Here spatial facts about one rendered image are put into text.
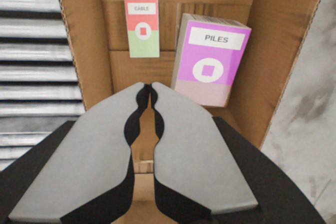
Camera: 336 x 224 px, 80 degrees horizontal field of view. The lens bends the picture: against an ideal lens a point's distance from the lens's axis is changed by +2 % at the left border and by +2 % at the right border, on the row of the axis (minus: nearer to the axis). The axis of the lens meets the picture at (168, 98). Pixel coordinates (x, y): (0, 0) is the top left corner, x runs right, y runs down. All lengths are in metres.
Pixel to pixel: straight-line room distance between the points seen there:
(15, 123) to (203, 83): 0.62
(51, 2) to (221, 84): 0.45
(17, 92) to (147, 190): 0.51
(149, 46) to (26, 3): 0.35
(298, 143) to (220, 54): 1.95
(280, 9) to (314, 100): 1.67
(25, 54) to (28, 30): 0.07
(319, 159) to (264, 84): 2.24
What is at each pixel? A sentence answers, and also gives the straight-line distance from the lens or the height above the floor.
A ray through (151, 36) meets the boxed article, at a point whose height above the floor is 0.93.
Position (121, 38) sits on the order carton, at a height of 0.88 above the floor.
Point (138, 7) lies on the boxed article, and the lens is 0.37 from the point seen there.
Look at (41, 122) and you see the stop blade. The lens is 0.77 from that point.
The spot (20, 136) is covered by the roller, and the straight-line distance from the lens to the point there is 0.88.
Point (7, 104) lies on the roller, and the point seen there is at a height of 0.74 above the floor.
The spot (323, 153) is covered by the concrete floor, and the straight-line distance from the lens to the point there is 2.54.
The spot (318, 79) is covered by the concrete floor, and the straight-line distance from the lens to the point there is 1.90.
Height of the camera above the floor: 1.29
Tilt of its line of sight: 58 degrees down
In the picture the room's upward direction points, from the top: 174 degrees clockwise
